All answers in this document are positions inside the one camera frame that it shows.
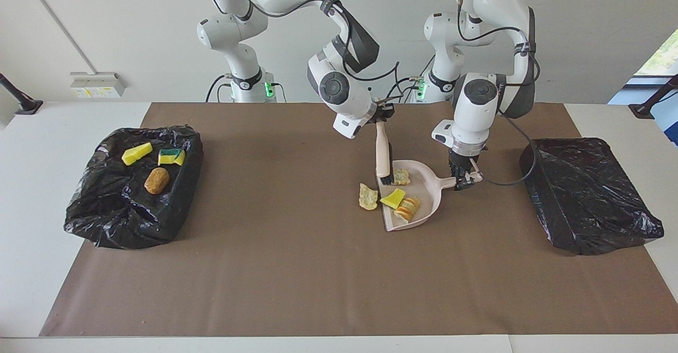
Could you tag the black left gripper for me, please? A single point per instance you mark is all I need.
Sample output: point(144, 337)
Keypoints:
point(464, 162)

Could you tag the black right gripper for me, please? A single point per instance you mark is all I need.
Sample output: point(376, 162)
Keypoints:
point(383, 114)

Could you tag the pale pink plastic dustpan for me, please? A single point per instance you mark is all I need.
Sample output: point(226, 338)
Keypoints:
point(424, 183)

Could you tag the small orange striped sponge roll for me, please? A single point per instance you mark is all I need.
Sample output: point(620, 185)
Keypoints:
point(401, 177)

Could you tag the large orange striped sponge roll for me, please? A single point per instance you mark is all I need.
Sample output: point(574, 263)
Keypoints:
point(407, 209)

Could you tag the green-topped yellow sponge wedge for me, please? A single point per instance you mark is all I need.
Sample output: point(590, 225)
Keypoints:
point(393, 199)

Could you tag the pale yellow sponge chip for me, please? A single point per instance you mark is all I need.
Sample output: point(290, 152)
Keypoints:
point(367, 197)

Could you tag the yellow sponge piece green-backed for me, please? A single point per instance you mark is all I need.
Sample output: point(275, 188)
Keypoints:
point(172, 158)

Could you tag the brown cracked sponge lump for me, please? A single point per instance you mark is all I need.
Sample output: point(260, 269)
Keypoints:
point(157, 180)

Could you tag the yellow sponge piece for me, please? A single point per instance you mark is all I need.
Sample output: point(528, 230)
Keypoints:
point(136, 154)

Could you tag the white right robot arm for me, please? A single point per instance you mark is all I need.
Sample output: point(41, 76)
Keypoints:
point(355, 110)

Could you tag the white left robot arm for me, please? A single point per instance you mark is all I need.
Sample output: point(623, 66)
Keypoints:
point(471, 125)

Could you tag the black bag covered flat bin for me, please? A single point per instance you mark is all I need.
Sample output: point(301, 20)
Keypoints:
point(588, 194)

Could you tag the open black bag lined bin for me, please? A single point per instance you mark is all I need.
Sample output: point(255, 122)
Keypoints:
point(132, 215)

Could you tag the black clamp stand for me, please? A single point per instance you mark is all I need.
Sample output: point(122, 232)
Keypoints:
point(643, 110)
point(29, 106)

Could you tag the brown paper table mat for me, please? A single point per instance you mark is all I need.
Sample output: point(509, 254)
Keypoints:
point(318, 300)

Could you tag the window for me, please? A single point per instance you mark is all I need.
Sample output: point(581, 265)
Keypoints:
point(665, 59)

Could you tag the white wall socket box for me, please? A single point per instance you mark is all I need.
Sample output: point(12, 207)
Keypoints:
point(98, 84)

